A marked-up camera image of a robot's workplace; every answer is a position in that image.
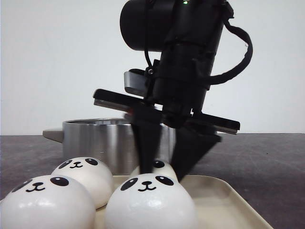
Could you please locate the cream plastic tray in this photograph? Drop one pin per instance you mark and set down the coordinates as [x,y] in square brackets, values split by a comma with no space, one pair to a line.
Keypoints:
[217,204]

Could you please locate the panda bun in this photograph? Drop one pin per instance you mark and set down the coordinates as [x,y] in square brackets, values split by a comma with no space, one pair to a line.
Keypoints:
[151,201]
[160,167]
[48,202]
[93,174]

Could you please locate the stainless steel steamer pot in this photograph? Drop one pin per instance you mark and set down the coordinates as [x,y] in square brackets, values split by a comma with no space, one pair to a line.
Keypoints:
[110,140]

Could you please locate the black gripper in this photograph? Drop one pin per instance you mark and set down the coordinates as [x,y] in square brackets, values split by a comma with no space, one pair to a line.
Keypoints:
[177,82]

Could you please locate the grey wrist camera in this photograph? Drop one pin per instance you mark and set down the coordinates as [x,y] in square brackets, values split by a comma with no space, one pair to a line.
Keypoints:
[134,82]

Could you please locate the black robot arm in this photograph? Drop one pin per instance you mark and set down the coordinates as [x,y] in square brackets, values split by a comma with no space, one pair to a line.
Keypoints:
[153,25]

